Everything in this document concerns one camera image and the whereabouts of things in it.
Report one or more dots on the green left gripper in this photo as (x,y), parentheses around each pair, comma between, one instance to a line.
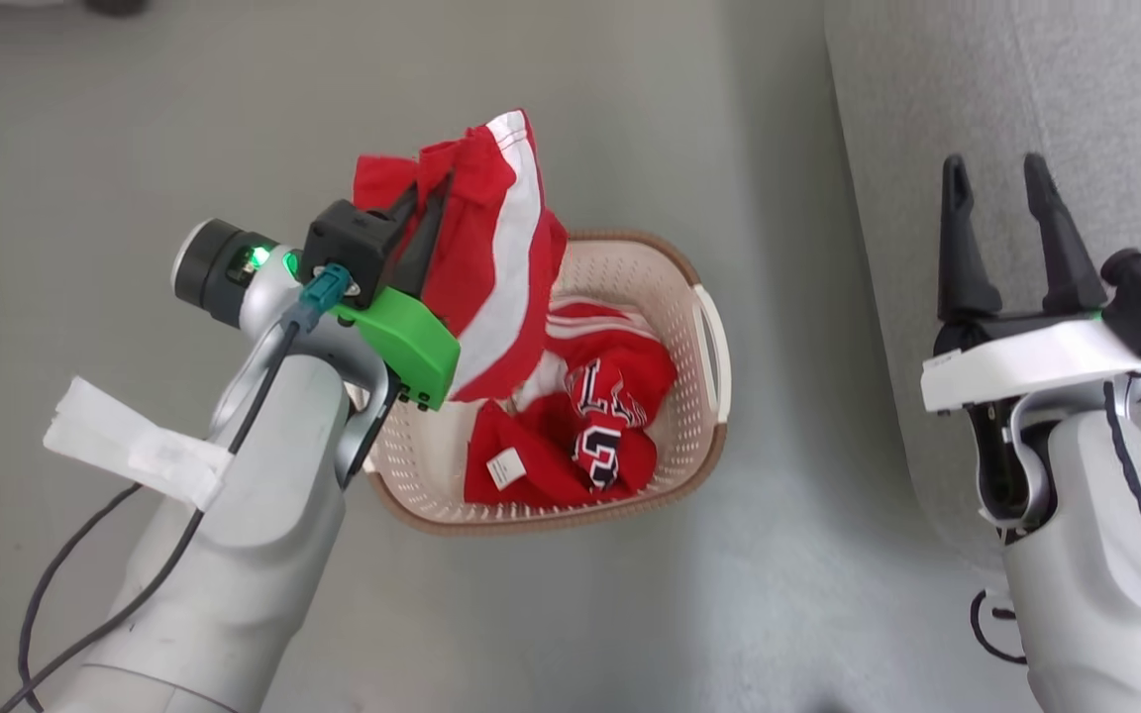
(412,347)

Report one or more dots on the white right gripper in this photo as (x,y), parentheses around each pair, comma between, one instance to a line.
(1026,361)

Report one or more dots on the red white striped shorts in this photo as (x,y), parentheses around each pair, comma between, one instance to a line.
(491,248)

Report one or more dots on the red jersey with number print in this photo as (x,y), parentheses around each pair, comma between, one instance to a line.
(541,436)

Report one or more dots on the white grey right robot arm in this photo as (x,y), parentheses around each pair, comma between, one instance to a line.
(1095,594)

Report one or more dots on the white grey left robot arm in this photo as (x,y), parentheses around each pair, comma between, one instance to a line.
(254,574)

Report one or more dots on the cream perforated laundry basket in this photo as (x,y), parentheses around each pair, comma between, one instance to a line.
(630,267)

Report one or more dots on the grey fabric sofa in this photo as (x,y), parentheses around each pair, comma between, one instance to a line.
(1026,79)

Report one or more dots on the white tape label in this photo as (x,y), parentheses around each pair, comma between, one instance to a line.
(135,441)

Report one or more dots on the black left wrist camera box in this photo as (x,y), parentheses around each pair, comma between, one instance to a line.
(348,243)

